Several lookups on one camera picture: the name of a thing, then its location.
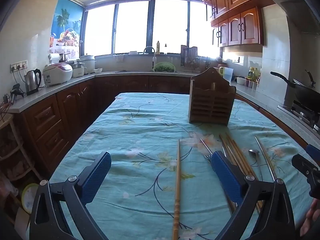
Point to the wooden chopstick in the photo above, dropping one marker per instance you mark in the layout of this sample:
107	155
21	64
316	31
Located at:
235	147
238	147
232	147
177	180

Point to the teal floral tablecloth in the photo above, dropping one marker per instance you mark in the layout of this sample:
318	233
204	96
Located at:
140	130

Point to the yellow oil bottle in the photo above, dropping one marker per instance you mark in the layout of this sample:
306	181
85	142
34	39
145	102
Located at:
252	75

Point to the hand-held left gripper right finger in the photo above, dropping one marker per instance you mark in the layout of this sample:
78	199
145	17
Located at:
226	177

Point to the wooden upper cabinets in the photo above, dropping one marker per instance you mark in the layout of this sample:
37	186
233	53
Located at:
235	27

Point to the wooden shelf rack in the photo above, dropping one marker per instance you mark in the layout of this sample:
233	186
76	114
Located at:
15	152

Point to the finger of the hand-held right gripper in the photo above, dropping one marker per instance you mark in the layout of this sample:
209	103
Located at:
314	151
306	170

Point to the wooden cabinets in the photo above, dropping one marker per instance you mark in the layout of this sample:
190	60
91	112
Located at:
45	120
235	27

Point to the range hood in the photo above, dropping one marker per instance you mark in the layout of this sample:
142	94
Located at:
295	5

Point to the wooden lower cabinets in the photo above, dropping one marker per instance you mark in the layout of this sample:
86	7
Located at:
45	120

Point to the white and pink rice cooker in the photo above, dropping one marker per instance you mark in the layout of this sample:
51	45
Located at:
56	75

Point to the tropical wall poster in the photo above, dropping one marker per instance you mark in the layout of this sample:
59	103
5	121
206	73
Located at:
66	22

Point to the steel electric kettle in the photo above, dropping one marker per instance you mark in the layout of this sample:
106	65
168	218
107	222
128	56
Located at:
32	82

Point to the large kitchen window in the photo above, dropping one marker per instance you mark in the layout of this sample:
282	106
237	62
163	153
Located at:
132	27

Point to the person's right hand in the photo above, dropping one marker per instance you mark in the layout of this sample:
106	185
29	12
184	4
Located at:
312	220

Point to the row of seasoning jars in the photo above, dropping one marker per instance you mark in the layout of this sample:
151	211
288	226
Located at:
251	83

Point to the metal spoon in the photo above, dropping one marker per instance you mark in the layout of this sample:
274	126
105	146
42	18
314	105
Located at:
253	152

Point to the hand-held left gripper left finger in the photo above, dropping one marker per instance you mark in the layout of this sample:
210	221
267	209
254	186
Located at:
96	175

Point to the yellow rimmed plate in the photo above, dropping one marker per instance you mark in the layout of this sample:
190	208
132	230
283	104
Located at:
30	195

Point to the small white electric cooker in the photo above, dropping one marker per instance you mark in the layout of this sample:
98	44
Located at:
78	71

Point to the metal chopstick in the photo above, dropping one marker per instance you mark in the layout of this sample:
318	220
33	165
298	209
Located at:
226	156
264	151
261	148

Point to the wall socket strip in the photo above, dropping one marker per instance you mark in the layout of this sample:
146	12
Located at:
18	65

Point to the white container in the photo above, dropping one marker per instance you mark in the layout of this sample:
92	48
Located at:
240	80

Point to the metal fork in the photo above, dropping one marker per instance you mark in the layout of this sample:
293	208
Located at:
205	147

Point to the wooden utensil holder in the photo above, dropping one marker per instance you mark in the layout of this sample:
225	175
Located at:
210	105

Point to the gas stove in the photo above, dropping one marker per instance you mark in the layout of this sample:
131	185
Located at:
302	115

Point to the white rag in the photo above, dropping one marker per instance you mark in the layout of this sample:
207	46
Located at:
120	57

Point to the curved sink faucet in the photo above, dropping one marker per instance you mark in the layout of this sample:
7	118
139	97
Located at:
149	47

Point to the paper towel roll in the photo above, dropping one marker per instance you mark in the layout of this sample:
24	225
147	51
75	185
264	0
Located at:
53	58

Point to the steel pot with lid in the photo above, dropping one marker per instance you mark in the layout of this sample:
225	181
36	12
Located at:
88	63

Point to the black wok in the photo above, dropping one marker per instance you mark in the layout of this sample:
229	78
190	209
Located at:
305	93

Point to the green colander with vegetables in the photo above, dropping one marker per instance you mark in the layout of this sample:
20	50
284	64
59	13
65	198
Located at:
163	67

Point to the green and white pitcher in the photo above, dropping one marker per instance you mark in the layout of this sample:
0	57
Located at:
227	75

